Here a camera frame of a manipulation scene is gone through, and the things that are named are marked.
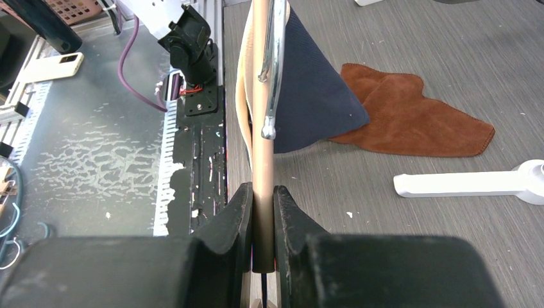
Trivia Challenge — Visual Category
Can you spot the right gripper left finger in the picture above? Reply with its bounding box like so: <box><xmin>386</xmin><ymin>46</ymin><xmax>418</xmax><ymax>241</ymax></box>
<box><xmin>1</xmin><ymin>183</ymin><xmax>253</xmax><ymax>307</ymax></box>

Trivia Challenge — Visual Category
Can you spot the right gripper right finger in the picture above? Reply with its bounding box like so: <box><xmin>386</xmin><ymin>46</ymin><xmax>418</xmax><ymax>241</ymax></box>
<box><xmin>273</xmin><ymin>186</ymin><xmax>504</xmax><ymax>307</ymax></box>

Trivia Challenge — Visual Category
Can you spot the beige wooden clip hanger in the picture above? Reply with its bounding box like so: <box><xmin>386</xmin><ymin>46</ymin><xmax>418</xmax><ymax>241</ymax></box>
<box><xmin>251</xmin><ymin>1</ymin><xmax>289</xmax><ymax>307</ymax></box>

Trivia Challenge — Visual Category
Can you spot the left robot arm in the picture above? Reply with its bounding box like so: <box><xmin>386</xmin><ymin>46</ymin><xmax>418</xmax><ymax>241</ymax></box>
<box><xmin>121</xmin><ymin>1</ymin><xmax>223</xmax><ymax>85</ymax></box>

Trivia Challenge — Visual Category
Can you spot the brown towel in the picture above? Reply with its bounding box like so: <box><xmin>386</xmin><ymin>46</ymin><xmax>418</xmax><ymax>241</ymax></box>
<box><xmin>331</xmin><ymin>63</ymin><xmax>495</xmax><ymax>157</ymax></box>

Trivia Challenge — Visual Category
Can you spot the white garment rack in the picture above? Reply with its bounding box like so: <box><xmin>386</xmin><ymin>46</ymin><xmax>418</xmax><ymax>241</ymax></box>
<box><xmin>353</xmin><ymin>0</ymin><xmax>544</xmax><ymax>206</ymax></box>

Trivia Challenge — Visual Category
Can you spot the white phone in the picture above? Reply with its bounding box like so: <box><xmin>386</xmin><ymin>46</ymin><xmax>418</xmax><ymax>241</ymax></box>
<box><xmin>20</xmin><ymin>52</ymin><xmax>84</xmax><ymax>83</ymax></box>

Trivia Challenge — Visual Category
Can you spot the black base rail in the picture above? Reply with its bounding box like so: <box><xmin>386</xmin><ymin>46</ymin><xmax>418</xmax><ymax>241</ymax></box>
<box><xmin>153</xmin><ymin>0</ymin><xmax>230</xmax><ymax>237</ymax></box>

